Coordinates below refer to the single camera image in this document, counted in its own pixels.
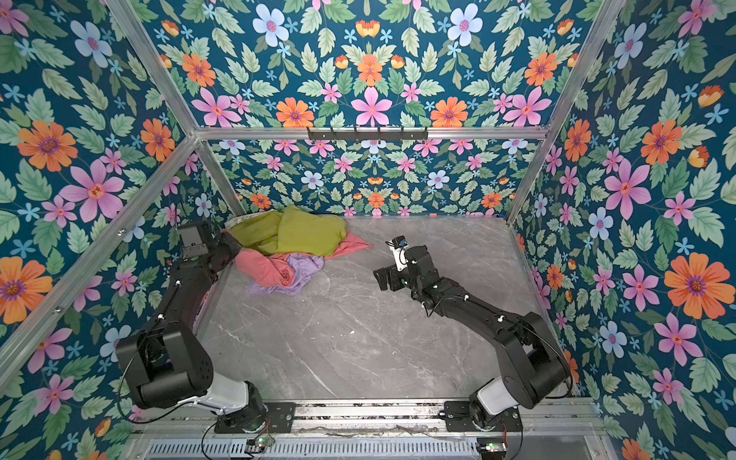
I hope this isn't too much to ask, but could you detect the yellow-green cloth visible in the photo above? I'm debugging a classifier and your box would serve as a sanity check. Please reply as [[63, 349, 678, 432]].
[[228, 206, 347, 257]]

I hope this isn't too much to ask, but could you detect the green circuit board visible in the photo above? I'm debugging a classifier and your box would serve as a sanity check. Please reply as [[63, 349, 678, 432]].
[[476, 438, 508, 460], [246, 435, 275, 453]]

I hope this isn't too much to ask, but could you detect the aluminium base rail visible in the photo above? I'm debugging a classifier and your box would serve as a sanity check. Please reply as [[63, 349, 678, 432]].
[[128, 398, 605, 441]]

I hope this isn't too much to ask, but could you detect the white perforated cable tray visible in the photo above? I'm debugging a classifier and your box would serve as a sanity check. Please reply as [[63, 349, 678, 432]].
[[145, 438, 480, 459]]

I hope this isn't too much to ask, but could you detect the white cloth under pile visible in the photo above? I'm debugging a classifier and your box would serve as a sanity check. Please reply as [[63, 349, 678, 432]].
[[224, 210, 283, 230]]

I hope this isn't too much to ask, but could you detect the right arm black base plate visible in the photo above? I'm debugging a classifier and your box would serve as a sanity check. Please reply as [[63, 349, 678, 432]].
[[437, 401, 522, 432]]

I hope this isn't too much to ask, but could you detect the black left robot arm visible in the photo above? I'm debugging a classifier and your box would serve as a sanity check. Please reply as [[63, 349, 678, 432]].
[[115, 220, 268, 432]]

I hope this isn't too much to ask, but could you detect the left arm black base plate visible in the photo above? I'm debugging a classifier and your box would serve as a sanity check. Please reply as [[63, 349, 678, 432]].
[[214, 402, 297, 434]]

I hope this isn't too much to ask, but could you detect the left green circuit board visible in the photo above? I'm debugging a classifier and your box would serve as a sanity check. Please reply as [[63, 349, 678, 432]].
[[246, 435, 275, 453]]

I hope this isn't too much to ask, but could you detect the right green circuit board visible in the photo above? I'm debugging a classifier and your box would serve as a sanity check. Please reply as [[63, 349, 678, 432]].
[[476, 438, 508, 460]]

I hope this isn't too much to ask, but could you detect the pink cloth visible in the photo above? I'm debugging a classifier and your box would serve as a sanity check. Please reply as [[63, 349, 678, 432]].
[[233, 231, 373, 293]]

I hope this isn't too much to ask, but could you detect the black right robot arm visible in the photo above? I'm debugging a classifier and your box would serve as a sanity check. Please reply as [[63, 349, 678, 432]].
[[374, 237, 574, 430]]

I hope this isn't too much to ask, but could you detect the black hook rail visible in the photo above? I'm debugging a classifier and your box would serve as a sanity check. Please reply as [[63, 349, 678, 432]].
[[307, 126, 429, 142]]

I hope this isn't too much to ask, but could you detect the lavender purple cloth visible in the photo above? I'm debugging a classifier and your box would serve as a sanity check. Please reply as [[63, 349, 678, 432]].
[[248, 253, 325, 295]]

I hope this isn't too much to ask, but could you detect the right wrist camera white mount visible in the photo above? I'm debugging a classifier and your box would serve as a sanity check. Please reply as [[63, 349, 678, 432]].
[[386, 236, 407, 272]]

